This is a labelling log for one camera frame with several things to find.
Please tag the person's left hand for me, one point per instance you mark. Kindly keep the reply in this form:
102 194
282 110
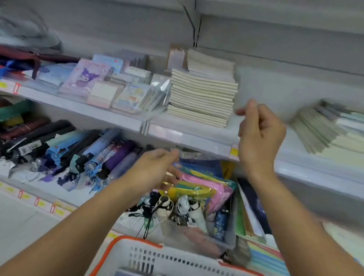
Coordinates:
146 171

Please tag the person's right hand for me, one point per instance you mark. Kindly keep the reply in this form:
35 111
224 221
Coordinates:
260 142

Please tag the person's left thumb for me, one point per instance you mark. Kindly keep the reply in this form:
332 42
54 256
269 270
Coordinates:
173 174

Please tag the person's right thumb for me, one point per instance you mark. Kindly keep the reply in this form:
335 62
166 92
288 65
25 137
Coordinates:
242 111

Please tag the person's right forearm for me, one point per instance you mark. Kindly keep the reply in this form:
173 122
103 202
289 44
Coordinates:
302 246

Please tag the person's left forearm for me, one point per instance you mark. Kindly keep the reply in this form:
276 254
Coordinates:
77 235

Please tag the pile of colourful plastic packets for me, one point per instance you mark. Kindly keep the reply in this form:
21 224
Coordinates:
203 185

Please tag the black and white folded umbrellas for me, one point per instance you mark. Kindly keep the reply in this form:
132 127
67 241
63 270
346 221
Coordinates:
167 206

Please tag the white shelf with stationery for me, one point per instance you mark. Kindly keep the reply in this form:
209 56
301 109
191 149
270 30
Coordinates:
185 136

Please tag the yellow price tag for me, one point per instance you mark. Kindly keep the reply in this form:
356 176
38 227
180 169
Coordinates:
1 85
233 151

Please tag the tall stack of cream notebooks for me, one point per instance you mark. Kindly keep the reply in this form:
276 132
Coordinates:
201 97

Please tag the small stack of cream notebooks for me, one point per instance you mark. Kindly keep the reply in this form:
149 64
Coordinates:
210 65

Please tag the clear plastic bin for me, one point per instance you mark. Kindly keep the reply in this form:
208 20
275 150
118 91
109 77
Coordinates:
199 235

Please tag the green folders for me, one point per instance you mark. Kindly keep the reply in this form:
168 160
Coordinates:
241 216

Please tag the pale pink notepad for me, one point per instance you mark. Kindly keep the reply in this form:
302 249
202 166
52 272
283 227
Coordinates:
176 59

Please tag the clear wrapped stationery packs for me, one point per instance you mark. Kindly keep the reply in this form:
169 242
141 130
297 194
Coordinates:
159 90

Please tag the dark blue folder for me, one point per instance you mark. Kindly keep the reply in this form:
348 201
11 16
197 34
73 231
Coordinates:
253 205

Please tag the cartoon print memo pack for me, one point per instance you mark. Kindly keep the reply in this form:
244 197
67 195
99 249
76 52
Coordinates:
130 96

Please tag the white basket with orange rim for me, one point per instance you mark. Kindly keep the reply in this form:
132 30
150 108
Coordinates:
187 265

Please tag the slanted stack of pale notebooks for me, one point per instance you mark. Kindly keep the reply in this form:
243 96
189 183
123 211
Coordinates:
336 136

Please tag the pink white memo block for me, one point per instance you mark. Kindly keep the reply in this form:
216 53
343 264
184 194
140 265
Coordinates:
103 93

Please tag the white memo pad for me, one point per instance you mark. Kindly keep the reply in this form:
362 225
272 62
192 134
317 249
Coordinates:
136 73

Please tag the row of folded umbrellas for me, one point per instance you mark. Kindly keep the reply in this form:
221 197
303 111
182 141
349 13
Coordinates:
64 152

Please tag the stack of coloured paper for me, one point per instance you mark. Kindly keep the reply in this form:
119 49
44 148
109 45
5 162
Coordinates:
268 256

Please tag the light blue stationery pack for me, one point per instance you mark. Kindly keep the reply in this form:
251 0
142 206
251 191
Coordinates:
107 63

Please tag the purple cartoon notebook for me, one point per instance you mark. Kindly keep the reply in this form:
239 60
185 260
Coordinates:
84 76

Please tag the white shelf with umbrellas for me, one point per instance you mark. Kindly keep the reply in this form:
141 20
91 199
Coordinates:
24 186

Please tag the row of yellow price tags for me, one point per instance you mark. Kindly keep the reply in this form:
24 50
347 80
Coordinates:
23 194

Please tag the pale blue cartoon notebook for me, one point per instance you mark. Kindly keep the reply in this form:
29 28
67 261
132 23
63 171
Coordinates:
55 73

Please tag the green folded umbrella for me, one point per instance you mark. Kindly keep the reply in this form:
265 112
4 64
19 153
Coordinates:
3 114

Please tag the dark red bag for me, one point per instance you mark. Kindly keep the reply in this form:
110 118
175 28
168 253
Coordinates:
22 55

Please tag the pile of grey bags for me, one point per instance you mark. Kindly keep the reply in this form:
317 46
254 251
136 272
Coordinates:
19 29

